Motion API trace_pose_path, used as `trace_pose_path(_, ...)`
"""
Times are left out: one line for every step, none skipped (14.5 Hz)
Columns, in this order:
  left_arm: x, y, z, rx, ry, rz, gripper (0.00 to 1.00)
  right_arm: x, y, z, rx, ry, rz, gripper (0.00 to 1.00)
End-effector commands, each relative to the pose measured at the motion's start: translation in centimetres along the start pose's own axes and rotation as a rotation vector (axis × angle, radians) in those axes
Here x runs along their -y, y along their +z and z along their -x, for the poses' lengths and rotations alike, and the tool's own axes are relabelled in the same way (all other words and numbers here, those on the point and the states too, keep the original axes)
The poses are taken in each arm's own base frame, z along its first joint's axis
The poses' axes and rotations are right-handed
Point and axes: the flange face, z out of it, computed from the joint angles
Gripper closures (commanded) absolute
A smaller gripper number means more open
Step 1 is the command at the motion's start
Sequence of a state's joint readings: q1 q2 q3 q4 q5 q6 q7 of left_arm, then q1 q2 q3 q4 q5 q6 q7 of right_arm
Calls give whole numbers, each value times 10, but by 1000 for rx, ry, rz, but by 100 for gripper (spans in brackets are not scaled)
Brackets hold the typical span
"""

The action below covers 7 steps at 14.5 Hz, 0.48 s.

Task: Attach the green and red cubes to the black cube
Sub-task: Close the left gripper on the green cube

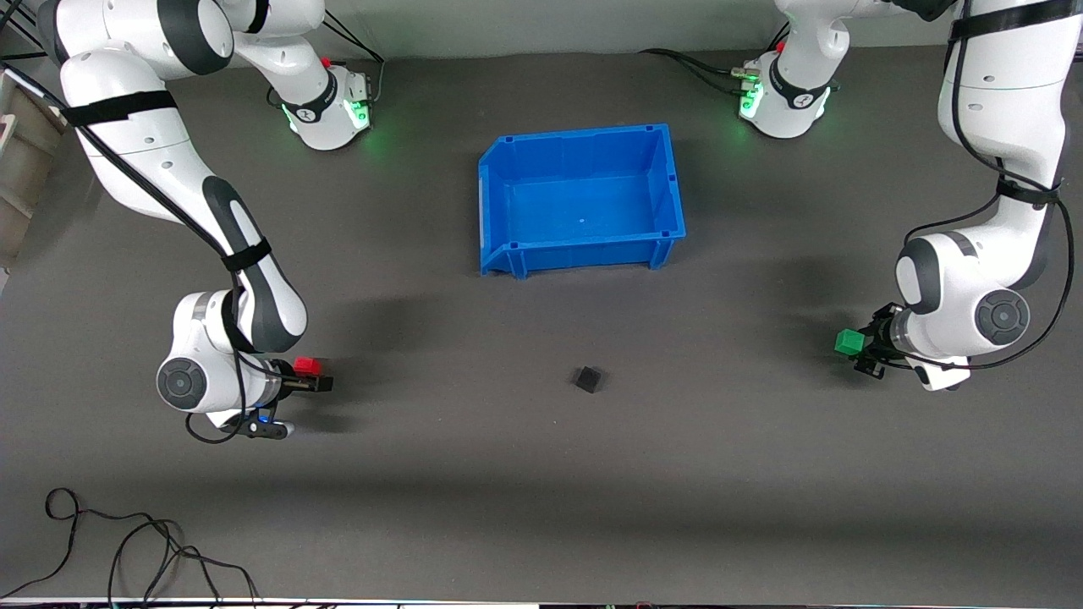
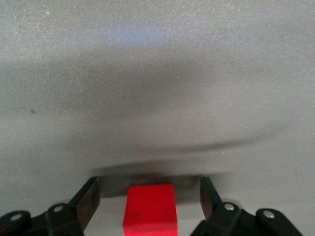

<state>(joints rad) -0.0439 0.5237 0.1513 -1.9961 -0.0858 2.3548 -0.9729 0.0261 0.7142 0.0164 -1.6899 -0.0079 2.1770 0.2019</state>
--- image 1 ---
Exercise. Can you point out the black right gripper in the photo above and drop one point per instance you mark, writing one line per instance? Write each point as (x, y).
(292, 385)

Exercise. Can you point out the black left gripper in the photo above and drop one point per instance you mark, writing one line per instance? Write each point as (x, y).
(880, 340)

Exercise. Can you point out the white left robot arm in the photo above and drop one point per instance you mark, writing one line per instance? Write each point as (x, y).
(1007, 85)

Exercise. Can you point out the small black cube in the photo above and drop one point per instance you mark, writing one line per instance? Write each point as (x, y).
(589, 380)

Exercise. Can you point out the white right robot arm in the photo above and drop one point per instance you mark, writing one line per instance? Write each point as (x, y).
(127, 152)

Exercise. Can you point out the small red cube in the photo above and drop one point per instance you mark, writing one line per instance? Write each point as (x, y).
(307, 366)

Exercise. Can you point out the blue plastic storage bin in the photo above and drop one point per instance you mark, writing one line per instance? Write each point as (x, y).
(584, 203)

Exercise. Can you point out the small green cube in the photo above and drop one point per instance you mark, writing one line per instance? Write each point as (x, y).
(849, 342)

